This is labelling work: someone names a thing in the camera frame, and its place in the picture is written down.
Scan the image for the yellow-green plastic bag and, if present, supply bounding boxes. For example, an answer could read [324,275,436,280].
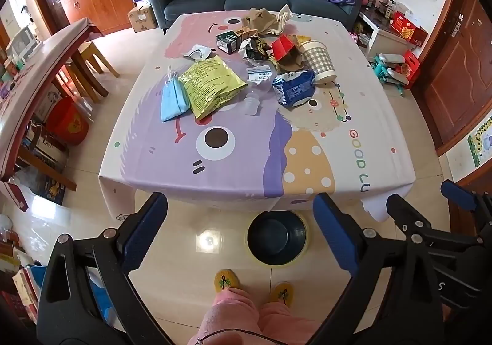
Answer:
[178,56,247,120]

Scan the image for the black yellow-rimmed trash bin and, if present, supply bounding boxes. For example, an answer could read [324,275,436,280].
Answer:
[245,211,309,268]

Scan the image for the cartoon printed tablecloth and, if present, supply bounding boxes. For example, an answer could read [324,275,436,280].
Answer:
[98,11,415,221]

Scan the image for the clear plastic bottle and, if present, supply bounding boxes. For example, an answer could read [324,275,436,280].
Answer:
[244,92,260,116]

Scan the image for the left yellow slipper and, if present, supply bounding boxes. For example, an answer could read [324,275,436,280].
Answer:
[213,269,240,293]

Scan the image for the silver foil wrapper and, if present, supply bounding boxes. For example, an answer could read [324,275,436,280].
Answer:
[184,45,212,61]

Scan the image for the brown kraft small box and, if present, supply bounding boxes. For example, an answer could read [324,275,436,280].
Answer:
[234,26,258,41]

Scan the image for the teal stepper machine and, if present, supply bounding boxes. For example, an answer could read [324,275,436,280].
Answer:
[371,53,410,97]

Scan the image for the black gold snack bag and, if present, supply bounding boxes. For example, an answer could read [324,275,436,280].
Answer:
[239,36,273,61]

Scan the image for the white label wrapper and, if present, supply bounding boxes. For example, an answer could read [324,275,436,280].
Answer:
[247,65,273,85]

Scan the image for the red gift box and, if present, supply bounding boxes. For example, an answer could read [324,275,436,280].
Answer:
[391,11,428,47]

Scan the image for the giraffe height chart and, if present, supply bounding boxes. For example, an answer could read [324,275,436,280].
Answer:
[467,115,492,168]

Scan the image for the yellow cracker packet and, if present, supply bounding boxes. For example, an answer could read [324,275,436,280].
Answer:
[288,35,312,45]

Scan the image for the cream tissue paper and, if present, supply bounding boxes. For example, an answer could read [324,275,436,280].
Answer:
[264,4,293,36]

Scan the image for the white side table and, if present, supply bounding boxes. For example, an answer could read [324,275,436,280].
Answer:
[358,8,414,61]

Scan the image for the yellow slipper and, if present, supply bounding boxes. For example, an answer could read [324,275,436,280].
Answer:
[213,269,240,293]
[268,282,294,308]

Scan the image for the right yellow slipper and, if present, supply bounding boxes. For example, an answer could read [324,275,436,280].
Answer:
[268,282,294,308]

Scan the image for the brown wooden door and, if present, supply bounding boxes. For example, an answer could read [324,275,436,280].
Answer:
[412,0,491,155]

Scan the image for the wooden stool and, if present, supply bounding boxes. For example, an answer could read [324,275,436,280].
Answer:
[79,42,120,78]

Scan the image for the blue face mask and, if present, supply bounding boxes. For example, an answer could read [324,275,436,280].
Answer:
[160,66,190,122]

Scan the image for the blue snack wrapper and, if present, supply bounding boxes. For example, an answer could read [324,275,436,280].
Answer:
[272,70,315,108]

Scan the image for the checkered paper cup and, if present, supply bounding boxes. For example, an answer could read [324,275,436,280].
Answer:
[299,41,337,84]

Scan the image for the pink trouser legs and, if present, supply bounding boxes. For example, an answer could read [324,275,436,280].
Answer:
[188,288,320,344]

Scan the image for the red bucket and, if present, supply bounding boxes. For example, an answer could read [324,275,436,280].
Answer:
[46,97,89,145]

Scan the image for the cardboard box on floor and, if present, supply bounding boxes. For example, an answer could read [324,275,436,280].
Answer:
[128,4,158,33]

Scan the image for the dark green small box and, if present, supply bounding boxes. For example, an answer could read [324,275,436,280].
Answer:
[216,30,242,55]

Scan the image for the long dining table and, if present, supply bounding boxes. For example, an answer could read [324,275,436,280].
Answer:
[1,18,102,182]

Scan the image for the red paper bag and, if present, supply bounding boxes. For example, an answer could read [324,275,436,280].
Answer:
[271,35,304,73]

